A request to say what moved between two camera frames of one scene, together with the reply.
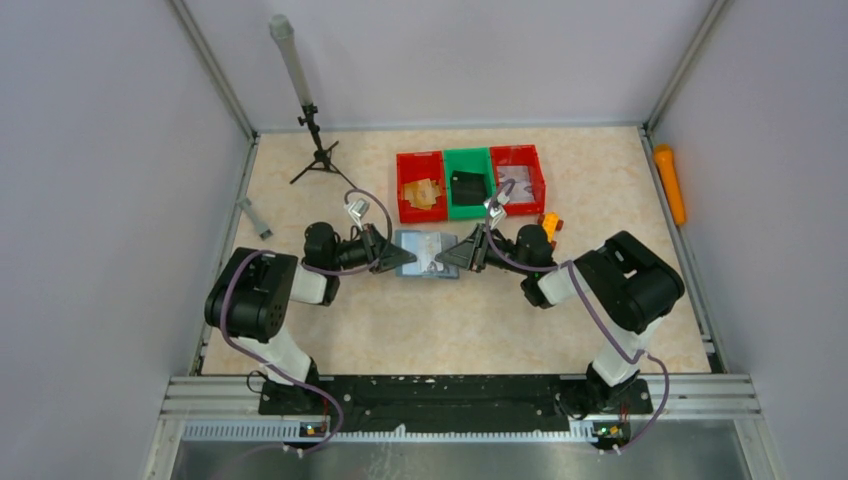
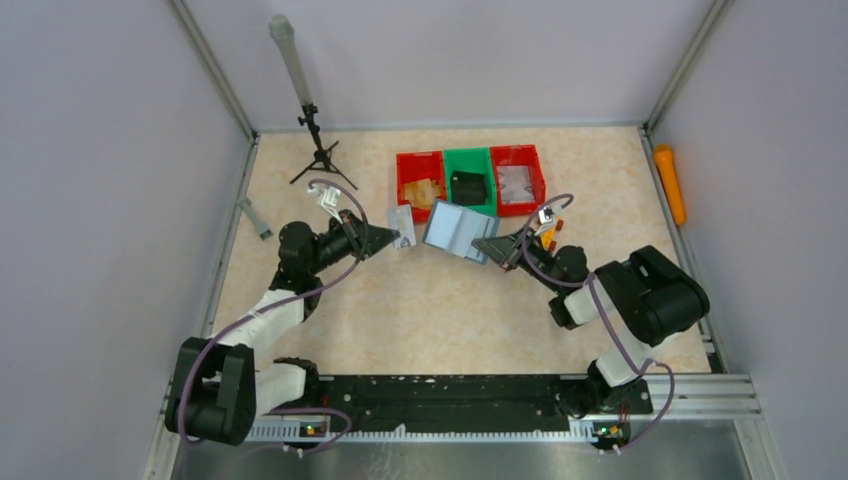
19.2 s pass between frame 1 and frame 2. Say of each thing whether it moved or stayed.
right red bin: stayed
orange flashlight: stayed
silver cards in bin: stayed
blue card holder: moved
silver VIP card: moved
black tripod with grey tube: stayed
